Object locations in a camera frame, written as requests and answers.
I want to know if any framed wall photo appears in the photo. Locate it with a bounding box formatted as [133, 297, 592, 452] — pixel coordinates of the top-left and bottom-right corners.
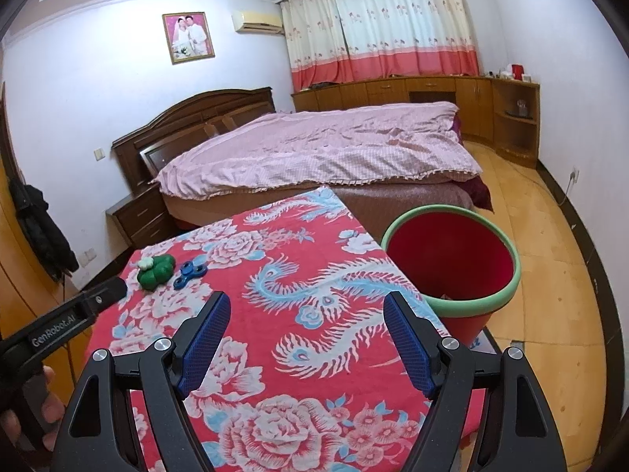
[162, 11, 215, 66]

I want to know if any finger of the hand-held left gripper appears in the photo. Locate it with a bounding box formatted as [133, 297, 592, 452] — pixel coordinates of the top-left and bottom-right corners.
[81, 275, 127, 314]

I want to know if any white air conditioner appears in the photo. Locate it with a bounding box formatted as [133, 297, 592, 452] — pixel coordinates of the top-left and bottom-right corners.
[232, 10, 286, 36]

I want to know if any dark wooden nightstand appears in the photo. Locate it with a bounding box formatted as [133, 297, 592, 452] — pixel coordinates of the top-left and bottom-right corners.
[105, 184, 180, 251]

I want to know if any thin power cable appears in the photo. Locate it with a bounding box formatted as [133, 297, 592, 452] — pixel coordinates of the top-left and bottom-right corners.
[511, 157, 575, 203]

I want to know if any bed with pink cover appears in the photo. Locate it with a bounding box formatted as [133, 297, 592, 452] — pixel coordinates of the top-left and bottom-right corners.
[154, 101, 483, 202]

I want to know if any cream and red curtain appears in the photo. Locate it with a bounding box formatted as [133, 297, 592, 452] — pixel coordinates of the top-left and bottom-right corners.
[279, 0, 481, 90]

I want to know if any wooden cabinet row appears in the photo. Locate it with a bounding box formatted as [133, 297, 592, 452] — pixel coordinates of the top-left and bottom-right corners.
[291, 75, 495, 142]

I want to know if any green clover toy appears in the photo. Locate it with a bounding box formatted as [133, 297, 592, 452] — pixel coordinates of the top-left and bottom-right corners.
[135, 254, 175, 290]

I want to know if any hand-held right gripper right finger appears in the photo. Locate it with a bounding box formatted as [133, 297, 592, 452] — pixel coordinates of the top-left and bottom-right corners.
[383, 291, 566, 472]

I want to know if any wooden corner shelf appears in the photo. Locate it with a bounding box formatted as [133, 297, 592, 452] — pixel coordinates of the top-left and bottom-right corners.
[491, 77, 541, 169]

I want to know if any red bucket with green rim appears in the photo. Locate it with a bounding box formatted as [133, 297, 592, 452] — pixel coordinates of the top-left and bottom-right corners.
[381, 205, 522, 347]

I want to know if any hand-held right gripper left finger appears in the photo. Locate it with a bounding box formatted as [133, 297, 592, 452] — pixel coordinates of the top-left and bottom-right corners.
[49, 291, 232, 472]

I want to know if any blue fidget spinner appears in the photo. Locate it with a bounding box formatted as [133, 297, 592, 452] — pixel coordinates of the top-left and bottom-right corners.
[173, 260, 213, 287]

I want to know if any red floral printed tablecloth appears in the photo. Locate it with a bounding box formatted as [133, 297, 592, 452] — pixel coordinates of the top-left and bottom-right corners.
[86, 185, 485, 472]

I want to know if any dark hanging jacket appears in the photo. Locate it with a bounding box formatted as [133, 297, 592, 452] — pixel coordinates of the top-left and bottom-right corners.
[7, 177, 80, 283]

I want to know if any dark wooden headboard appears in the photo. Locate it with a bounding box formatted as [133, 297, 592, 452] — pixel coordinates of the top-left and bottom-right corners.
[111, 87, 277, 188]

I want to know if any person's left hand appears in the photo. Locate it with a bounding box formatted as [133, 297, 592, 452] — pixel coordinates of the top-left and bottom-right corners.
[0, 365, 67, 453]

